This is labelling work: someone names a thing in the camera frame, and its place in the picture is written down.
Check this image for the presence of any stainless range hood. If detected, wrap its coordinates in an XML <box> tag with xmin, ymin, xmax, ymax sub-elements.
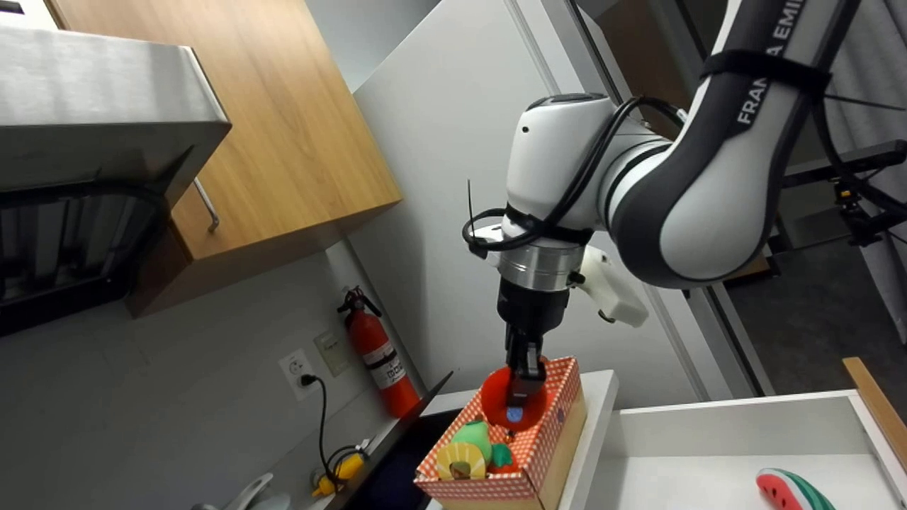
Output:
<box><xmin>0</xmin><ymin>22</ymin><xmax>236</xmax><ymax>339</ymax></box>

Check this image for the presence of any white wall plate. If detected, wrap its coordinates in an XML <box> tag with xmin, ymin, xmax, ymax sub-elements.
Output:
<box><xmin>311</xmin><ymin>322</ymin><xmax>354</xmax><ymax>382</ymax></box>

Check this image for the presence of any white drawer with wood front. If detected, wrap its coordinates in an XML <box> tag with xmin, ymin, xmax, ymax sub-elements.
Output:
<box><xmin>582</xmin><ymin>353</ymin><xmax>907</xmax><ymax>510</ymax></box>

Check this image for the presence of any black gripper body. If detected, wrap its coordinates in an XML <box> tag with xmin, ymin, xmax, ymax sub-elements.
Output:
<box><xmin>496</xmin><ymin>280</ymin><xmax>572</xmax><ymax>359</ymax></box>

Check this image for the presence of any red checkered basket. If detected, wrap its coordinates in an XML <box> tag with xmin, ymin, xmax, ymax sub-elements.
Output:
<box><xmin>411</xmin><ymin>353</ymin><xmax>591</xmax><ymax>510</ymax></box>

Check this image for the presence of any white wall outlet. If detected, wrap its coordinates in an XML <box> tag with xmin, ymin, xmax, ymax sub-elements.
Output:
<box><xmin>275</xmin><ymin>346</ymin><xmax>326</xmax><ymax>396</ymax></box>

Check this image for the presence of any red fire extinguisher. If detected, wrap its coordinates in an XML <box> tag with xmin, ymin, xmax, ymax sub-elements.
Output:
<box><xmin>336</xmin><ymin>284</ymin><xmax>425</xmax><ymax>423</ymax></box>

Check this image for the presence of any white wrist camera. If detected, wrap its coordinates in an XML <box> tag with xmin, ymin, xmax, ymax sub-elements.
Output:
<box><xmin>572</xmin><ymin>240</ymin><xmax>654</xmax><ymax>331</ymax></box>

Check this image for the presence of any black plug cord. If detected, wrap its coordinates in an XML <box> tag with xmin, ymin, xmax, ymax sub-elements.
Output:
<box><xmin>297</xmin><ymin>369</ymin><xmax>336</xmax><ymax>480</ymax></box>

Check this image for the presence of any black cooktop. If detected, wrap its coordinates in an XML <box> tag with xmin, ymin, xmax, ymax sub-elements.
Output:
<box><xmin>323</xmin><ymin>369</ymin><xmax>456</xmax><ymax>510</ymax></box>

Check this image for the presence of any light green toy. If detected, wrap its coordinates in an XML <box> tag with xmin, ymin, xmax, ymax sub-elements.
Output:
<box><xmin>447</xmin><ymin>417</ymin><xmax>496</xmax><ymax>460</ymax></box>

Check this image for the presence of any dark green small toy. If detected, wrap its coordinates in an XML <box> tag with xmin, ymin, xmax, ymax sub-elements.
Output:
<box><xmin>486</xmin><ymin>441</ymin><xmax>518</xmax><ymax>472</ymax></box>

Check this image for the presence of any yellow orange round toy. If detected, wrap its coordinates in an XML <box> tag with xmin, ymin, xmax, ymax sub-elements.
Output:
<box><xmin>311</xmin><ymin>444</ymin><xmax>371</xmax><ymax>501</ymax></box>

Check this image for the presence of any wooden upper cabinet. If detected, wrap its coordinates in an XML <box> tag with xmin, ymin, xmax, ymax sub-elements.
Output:
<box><xmin>42</xmin><ymin>0</ymin><xmax>405</xmax><ymax>321</ymax></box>

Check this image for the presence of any watermelon slice plush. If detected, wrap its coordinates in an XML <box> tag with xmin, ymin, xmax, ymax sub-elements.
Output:
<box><xmin>755</xmin><ymin>465</ymin><xmax>840</xmax><ymax>510</ymax></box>

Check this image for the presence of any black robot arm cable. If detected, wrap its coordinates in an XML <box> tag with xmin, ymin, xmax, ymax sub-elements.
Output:
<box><xmin>460</xmin><ymin>90</ymin><xmax>687</xmax><ymax>263</ymax></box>

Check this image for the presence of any metal cabinet handle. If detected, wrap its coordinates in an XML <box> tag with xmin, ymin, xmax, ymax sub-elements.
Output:
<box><xmin>191</xmin><ymin>175</ymin><xmax>224</xmax><ymax>239</ymax></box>

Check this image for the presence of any yellow ring toy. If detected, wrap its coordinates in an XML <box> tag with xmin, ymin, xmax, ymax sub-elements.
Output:
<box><xmin>435</xmin><ymin>438</ymin><xmax>491</xmax><ymax>484</ymax></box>

